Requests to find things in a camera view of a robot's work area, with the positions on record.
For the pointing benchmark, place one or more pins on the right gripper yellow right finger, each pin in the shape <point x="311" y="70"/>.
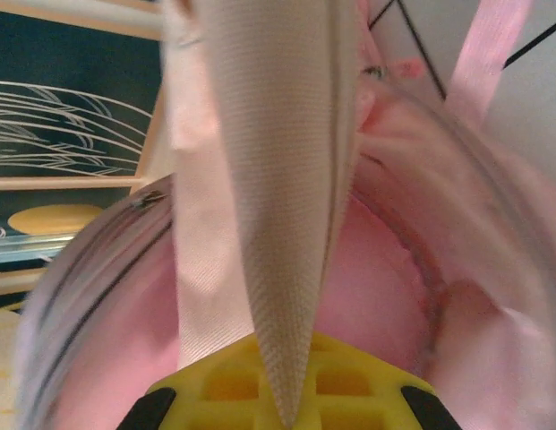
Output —
<point x="358" y="394"/>

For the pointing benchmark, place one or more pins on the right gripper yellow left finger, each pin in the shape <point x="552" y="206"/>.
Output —
<point x="224" y="394"/>

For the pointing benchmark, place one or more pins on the pink school backpack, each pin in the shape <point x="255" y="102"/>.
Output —
<point x="371" y="291"/>

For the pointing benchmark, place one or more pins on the beige fabric pouch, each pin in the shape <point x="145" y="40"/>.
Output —
<point x="282" y="179"/>

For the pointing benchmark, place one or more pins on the aluminium side rail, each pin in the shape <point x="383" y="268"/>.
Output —
<point x="27" y="251"/>

